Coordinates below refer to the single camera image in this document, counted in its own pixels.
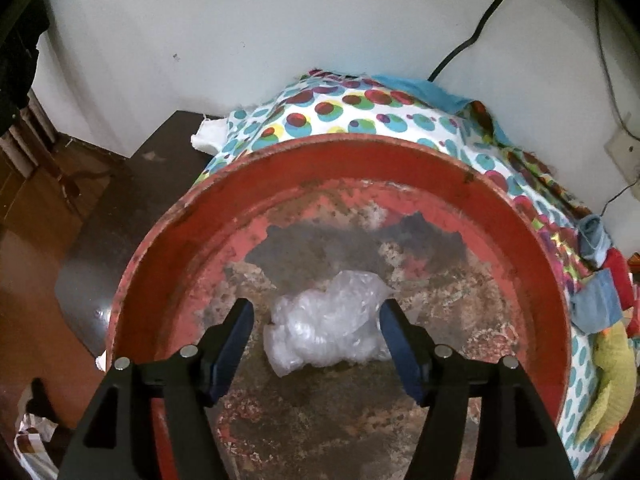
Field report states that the black adapter cable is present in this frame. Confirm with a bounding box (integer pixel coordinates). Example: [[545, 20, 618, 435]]
[[591, 0, 640, 216]]

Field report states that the blue cloth under sheet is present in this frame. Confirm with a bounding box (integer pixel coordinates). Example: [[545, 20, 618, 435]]
[[372, 75, 512, 146]]

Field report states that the colourful polka dot bedsheet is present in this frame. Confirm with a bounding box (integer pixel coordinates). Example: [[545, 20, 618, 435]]
[[198, 70, 610, 479]]

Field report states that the black cable on wall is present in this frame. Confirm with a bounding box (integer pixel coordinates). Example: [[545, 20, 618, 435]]
[[426, 0, 557, 84]]

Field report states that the white wall socket plate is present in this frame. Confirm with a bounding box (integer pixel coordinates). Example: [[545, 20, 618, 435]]
[[604, 130, 640, 183]]

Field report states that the white plastic bag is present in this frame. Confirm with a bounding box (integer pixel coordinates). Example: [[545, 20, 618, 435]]
[[262, 271, 393, 377]]

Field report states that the yellow knitted duck toy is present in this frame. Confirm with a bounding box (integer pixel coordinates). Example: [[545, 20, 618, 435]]
[[575, 321, 637, 445]]

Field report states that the red folded cloth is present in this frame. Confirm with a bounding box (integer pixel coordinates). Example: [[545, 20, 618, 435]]
[[602, 247, 636, 310]]

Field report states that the light blue folded sock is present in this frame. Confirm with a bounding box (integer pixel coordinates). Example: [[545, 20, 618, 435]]
[[570, 269, 623, 335]]

